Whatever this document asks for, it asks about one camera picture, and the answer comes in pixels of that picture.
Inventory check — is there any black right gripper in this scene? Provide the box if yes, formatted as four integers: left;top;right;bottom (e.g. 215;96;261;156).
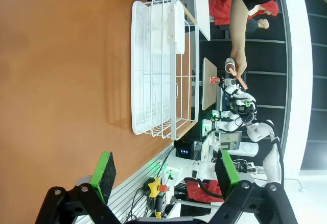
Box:
231;101;257;124

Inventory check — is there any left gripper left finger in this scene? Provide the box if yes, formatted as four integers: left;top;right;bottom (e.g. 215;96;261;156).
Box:
35;152;121;224

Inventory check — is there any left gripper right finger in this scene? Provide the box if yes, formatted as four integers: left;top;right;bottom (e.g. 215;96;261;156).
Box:
208;149;298;224

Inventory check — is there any person's bare forearm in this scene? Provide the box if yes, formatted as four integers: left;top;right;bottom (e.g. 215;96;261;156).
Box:
229;0;249;54

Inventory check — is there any person's bare hand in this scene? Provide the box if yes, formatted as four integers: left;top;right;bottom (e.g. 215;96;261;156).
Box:
229;49;248;78

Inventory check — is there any red cloth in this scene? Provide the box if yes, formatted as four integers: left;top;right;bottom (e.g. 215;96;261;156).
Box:
185;179;223;204

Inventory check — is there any tablet screen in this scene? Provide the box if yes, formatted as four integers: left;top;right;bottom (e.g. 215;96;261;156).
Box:
219;131;243;152

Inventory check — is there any grey slotted mounting plate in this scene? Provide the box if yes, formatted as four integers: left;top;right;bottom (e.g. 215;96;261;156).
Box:
106;143;177;221

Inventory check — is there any wooden background table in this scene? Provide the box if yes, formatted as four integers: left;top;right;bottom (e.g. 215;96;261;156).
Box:
201;57;218;111

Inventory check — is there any yellow emergency stop button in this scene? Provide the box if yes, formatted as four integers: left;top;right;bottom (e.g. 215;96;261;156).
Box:
143;177;169;198

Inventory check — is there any black box with blue lights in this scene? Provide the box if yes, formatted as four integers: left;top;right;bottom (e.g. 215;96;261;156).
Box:
174;141;195;158

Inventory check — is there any yellow black screwdriver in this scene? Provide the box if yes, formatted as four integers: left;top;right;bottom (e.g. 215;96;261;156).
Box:
154;195;164;219

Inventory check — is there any bystander in red clothing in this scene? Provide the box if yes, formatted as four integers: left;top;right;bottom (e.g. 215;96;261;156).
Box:
208;0;279;30

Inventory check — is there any white background table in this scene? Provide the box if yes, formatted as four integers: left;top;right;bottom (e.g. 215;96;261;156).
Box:
193;0;212;41

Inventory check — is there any white cutlery holder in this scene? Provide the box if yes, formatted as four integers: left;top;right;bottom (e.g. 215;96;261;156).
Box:
166;0;186;55

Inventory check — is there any white plastic drain tray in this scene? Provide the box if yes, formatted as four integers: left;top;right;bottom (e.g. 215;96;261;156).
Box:
131;1;178;135

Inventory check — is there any black cable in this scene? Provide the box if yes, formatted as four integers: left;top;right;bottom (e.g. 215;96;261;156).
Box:
125;147;177;223

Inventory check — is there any white wire dish rack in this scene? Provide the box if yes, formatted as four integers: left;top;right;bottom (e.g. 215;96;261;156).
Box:
143;0;200;141

